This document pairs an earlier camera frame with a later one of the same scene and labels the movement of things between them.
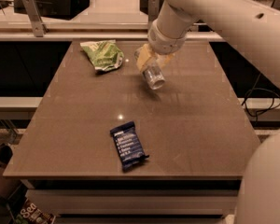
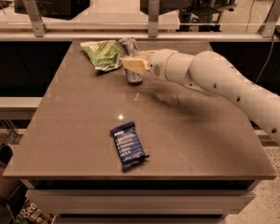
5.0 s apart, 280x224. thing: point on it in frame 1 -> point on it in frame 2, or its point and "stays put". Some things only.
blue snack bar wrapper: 129,145 stays put
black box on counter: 64,2 stays put
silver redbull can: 154,77 -> 134,69
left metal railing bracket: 37,22 stays put
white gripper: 163,43 -> 156,63
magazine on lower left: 32,213 stays put
